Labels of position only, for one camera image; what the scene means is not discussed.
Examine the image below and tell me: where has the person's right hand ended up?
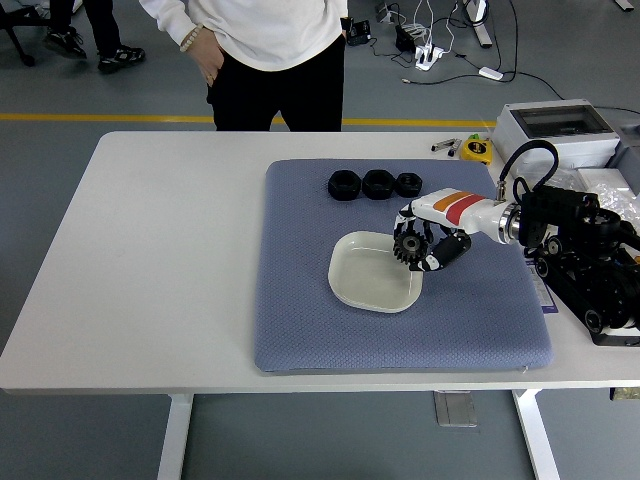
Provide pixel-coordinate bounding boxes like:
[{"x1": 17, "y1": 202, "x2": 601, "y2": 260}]
[{"x1": 192, "y1": 27, "x2": 225, "y2": 87}]

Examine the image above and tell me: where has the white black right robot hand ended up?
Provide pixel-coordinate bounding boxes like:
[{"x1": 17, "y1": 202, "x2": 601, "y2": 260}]
[{"x1": 392, "y1": 187, "x2": 505, "y2": 274}]

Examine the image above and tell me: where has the large black gear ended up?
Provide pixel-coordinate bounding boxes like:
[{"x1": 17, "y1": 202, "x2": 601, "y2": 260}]
[{"x1": 392, "y1": 233, "x2": 427, "y2": 267}]

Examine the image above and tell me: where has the small black hex nut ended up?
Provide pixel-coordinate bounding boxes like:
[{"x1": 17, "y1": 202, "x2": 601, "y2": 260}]
[{"x1": 394, "y1": 171, "x2": 425, "y2": 199}]

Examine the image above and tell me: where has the large black hex nut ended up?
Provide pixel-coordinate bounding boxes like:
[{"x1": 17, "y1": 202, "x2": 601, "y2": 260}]
[
  {"x1": 327, "y1": 169, "x2": 361, "y2": 202},
  {"x1": 361, "y1": 168, "x2": 396, "y2": 201}
]

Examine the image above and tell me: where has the white flat box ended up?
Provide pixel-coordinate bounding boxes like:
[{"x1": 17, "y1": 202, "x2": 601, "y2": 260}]
[{"x1": 577, "y1": 168, "x2": 626, "y2": 191}]

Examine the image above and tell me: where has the black charger box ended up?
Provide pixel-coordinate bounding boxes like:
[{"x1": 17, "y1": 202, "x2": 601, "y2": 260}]
[{"x1": 346, "y1": 18, "x2": 372, "y2": 47}]

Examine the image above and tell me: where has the yellow tape measure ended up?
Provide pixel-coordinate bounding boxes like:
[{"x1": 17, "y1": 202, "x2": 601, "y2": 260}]
[{"x1": 459, "y1": 133, "x2": 494, "y2": 165}]

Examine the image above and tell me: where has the person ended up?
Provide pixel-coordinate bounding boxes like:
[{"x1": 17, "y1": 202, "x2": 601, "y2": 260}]
[
  {"x1": 43, "y1": 0, "x2": 147, "y2": 75},
  {"x1": 138, "y1": 0, "x2": 349, "y2": 133}
]

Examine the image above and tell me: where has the white square dish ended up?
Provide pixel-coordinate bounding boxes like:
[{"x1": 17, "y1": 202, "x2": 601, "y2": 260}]
[{"x1": 327, "y1": 230, "x2": 425, "y2": 315}]

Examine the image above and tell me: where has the purple-edged paper card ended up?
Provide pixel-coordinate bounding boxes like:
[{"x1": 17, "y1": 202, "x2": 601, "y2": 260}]
[{"x1": 524, "y1": 257, "x2": 559, "y2": 314}]

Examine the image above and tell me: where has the white power strip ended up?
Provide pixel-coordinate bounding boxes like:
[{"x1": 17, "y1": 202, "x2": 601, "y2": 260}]
[{"x1": 413, "y1": 43, "x2": 446, "y2": 71}]

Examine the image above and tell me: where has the clear bag of small parts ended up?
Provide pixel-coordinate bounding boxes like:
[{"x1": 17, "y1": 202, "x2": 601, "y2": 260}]
[{"x1": 594, "y1": 182, "x2": 640, "y2": 221}]

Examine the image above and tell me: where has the black upright device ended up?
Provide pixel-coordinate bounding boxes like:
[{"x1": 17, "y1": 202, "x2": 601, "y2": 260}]
[{"x1": 394, "y1": 24, "x2": 417, "y2": 52}]

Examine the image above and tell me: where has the white background desk leg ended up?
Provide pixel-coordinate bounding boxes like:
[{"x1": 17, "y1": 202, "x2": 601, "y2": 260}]
[{"x1": 462, "y1": 0, "x2": 494, "y2": 49}]

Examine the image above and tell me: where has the grey case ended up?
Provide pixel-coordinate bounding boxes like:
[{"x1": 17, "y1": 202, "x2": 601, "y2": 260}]
[{"x1": 607, "y1": 122, "x2": 640, "y2": 171}]

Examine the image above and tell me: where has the black office chair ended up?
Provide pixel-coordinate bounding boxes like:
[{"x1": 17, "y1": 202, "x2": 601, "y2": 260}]
[{"x1": 0, "y1": 0, "x2": 37, "y2": 68}]

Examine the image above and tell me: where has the blue-grey textured mat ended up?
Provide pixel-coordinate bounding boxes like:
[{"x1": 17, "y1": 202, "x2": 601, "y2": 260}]
[{"x1": 251, "y1": 158, "x2": 555, "y2": 375}]

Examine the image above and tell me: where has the metal floor plate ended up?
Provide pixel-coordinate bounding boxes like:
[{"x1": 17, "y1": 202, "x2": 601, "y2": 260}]
[{"x1": 433, "y1": 390, "x2": 479, "y2": 428}]

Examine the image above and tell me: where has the white table leg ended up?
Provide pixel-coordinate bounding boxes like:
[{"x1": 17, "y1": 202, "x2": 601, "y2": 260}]
[
  {"x1": 509, "y1": 389, "x2": 561, "y2": 480},
  {"x1": 157, "y1": 393, "x2": 195, "y2": 480}
]

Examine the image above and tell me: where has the long black floor cable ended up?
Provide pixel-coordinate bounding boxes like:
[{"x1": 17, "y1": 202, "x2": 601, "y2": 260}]
[{"x1": 399, "y1": 69, "x2": 566, "y2": 101}]

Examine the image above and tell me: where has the grey electrical enclosure box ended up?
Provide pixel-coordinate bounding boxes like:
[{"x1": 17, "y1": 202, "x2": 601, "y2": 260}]
[{"x1": 492, "y1": 98, "x2": 621, "y2": 174}]

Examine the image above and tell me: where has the white cable bundle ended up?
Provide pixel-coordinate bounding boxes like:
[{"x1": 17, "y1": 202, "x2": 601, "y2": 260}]
[{"x1": 413, "y1": 0, "x2": 457, "y2": 54}]

